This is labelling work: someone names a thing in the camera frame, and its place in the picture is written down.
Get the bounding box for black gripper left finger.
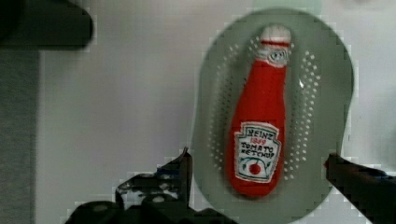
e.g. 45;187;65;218
64;147;237;224

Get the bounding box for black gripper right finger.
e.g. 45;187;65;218
324;154;396;224

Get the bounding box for red felt ketchup bottle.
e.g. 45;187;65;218
225;24;291;197

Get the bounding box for green oval strainer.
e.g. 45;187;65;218
191;8;353;224

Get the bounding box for dark object left upper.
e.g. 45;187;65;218
0;0;94;50

